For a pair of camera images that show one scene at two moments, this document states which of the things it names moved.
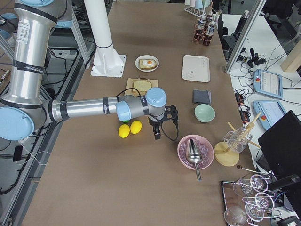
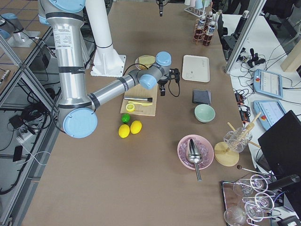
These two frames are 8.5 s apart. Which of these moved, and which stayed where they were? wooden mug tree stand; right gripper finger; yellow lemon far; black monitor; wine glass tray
Moved: right gripper finger
Stayed: black monitor; yellow lemon far; wine glass tray; wooden mug tree stand
